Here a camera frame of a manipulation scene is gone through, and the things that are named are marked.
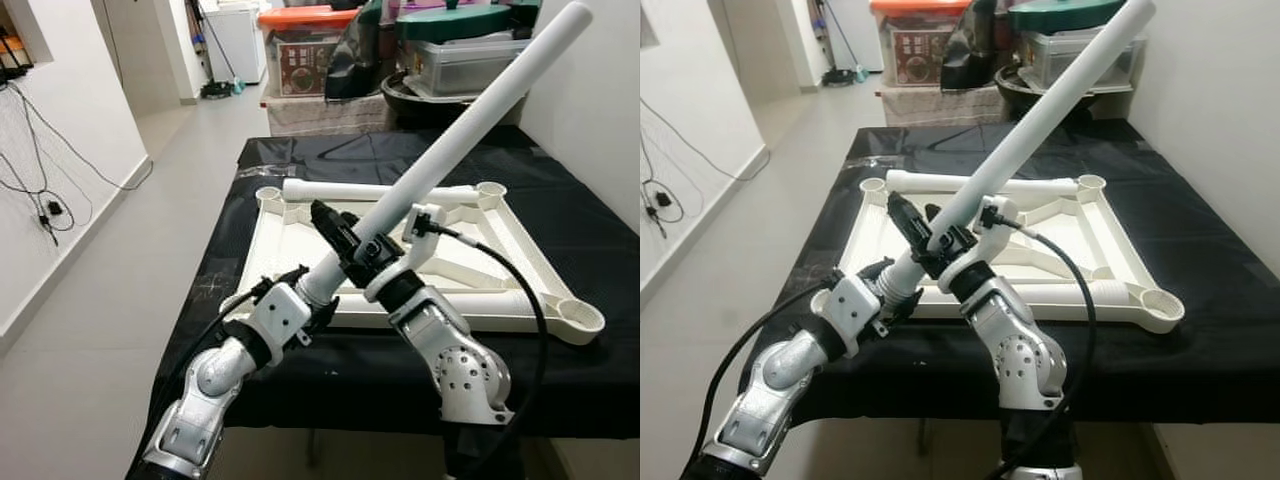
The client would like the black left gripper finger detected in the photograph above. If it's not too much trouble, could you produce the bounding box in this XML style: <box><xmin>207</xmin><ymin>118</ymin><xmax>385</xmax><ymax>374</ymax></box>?
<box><xmin>853</xmin><ymin>257</ymin><xmax>898</xmax><ymax>288</ymax></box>
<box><xmin>265</xmin><ymin>265</ymin><xmax>313</xmax><ymax>296</ymax></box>
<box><xmin>880</xmin><ymin>290</ymin><xmax>926</xmax><ymax>326</ymax></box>
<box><xmin>305</xmin><ymin>293</ymin><xmax>342</xmax><ymax>333</ymax></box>

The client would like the white plastic table top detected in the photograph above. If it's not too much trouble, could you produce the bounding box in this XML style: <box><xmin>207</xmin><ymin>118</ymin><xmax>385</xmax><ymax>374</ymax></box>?
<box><xmin>228</xmin><ymin>180</ymin><xmax>607</xmax><ymax>347</ymax></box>
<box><xmin>838</xmin><ymin>172</ymin><xmax>1186</xmax><ymax>336</ymax></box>

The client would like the black bag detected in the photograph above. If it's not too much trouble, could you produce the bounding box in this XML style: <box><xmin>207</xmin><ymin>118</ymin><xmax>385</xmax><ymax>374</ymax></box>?
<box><xmin>325</xmin><ymin>0</ymin><xmax>386</xmax><ymax>101</ymax></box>
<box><xmin>940</xmin><ymin>0</ymin><xmax>1001</xmax><ymax>93</ymax></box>

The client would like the mop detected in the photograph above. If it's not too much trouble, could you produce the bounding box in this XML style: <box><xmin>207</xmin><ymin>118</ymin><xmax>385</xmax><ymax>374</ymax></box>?
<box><xmin>195</xmin><ymin>5</ymin><xmax>247</xmax><ymax>101</ymax></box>
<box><xmin>820</xmin><ymin>0</ymin><xmax>869</xmax><ymax>86</ymax></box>

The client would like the black tablecloth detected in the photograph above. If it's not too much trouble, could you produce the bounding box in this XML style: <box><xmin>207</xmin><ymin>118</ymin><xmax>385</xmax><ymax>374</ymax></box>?
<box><xmin>742</xmin><ymin>120</ymin><xmax>1280</xmax><ymax>429</ymax></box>
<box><xmin>128</xmin><ymin>125</ymin><xmax>640</xmax><ymax>443</ymax></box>

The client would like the white cabinet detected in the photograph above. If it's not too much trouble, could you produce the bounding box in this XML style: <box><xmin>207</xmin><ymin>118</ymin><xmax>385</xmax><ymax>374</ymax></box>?
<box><xmin>203</xmin><ymin>3</ymin><xmax>267</xmax><ymax>86</ymax></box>
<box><xmin>825</xmin><ymin>0</ymin><xmax>886</xmax><ymax>71</ymax></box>

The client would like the clear plastic storage container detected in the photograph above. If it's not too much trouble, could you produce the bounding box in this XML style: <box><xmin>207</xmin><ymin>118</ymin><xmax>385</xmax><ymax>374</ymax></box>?
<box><xmin>405</xmin><ymin>35</ymin><xmax>531</xmax><ymax>99</ymax></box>
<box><xmin>1020</xmin><ymin>28</ymin><xmax>1146</xmax><ymax>93</ymax></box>

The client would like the green pot lid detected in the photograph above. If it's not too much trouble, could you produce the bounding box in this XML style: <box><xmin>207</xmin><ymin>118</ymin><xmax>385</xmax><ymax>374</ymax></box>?
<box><xmin>1008</xmin><ymin>0</ymin><xmax>1126</xmax><ymax>34</ymax></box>
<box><xmin>393</xmin><ymin>3</ymin><xmax>541</xmax><ymax>43</ymax></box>

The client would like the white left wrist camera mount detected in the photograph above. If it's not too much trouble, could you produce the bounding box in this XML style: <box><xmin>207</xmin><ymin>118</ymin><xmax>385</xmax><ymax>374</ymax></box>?
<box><xmin>815</xmin><ymin>275</ymin><xmax>893</xmax><ymax>359</ymax></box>
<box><xmin>243</xmin><ymin>283</ymin><xmax>327</xmax><ymax>367</ymax></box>

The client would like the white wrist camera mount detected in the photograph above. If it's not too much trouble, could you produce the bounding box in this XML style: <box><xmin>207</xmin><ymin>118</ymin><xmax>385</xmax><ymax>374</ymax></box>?
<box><xmin>363</xmin><ymin>203</ymin><xmax>449</xmax><ymax>304</ymax></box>
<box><xmin>938</xmin><ymin>197</ymin><xmax>1021</xmax><ymax>294</ymax></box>
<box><xmin>243</xmin><ymin>283</ymin><xmax>327</xmax><ymax>367</ymax></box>
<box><xmin>815</xmin><ymin>275</ymin><xmax>893</xmax><ymax>359</ymax></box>

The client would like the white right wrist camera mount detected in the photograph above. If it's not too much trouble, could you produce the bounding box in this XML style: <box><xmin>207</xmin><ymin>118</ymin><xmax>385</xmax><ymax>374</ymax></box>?
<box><xmin>938</xmin><ymin>197</ymin><xmax>1021</xmax><ymax>294</ymax></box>
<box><xmin>363</xmin><ymin>203</ymin><xmax>449</xmax><ymax>304</ymax></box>

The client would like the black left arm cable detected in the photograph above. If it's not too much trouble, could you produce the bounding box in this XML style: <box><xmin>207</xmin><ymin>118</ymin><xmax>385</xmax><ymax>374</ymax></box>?
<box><xmin>690</xmin><ymin>280</ymin><xmax>846</xmax><ymax>480</ymax></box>
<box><xmin>125</xmin><ymin>285</ymin><xmax>276</xmax><ymax>480</ymax></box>

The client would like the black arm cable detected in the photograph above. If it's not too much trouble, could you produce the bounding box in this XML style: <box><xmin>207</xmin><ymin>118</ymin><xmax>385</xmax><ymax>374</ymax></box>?
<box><xmin>690</xmin><ymin>280</ymin><xmax>846</xmax><ymax>480</ymax></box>
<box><xmin>985</xmin><ymin>210</ymin><xmax>1099</xmax><ymax>480</ymax></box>
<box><xmin>413</xmin><ymin>215</ymin><xmax>551</xmax><ymax>480</ymax></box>
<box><xmin>125</xmin><ymin>285</ymin><xmax>276</xmax><ymax>480</ymax></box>

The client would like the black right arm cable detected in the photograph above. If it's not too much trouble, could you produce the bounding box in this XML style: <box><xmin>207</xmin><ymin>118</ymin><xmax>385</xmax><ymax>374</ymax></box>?
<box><xmin>413</xmin><ymin>215</ymin><xmax>551</xmax><ymax>480</ymax></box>
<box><xmin>985</xmin><ymin>210</ymin><xmax>1099</xmax><ymax>480</ymax></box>

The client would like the black wall cable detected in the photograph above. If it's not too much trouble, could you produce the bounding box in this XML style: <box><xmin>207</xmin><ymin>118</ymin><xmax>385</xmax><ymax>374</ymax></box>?
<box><xmin>640</xmin><ymin>95</ymin><xmax>771</xmax><ymax>241</ymax></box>
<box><xmin>0</xmin><ymin>80</ymin><xmax>156</xmax><ymax>246</ymax></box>

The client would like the black wire basket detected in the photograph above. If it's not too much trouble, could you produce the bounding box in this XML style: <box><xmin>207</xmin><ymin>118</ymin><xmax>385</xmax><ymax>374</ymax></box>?
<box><xmin>0</xmin><ymin>25</ymin><xmax>33</xmax><ymax>86</ymax></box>

